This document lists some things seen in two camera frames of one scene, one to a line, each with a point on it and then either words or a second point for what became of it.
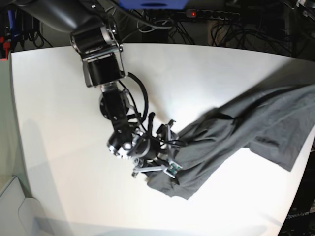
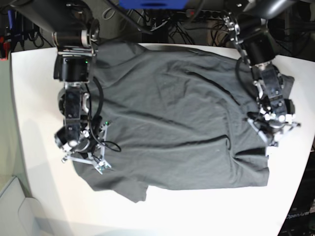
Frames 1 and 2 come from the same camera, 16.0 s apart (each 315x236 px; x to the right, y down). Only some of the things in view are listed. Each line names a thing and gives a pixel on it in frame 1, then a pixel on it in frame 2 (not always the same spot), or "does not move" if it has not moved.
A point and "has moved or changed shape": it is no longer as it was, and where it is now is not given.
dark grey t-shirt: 275,123 has moved or changed shape
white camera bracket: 172,168 -> 98,164
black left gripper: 145,147 -> 85,145
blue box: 153,4 does not move
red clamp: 6,45 does not move
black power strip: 213,14 does not move
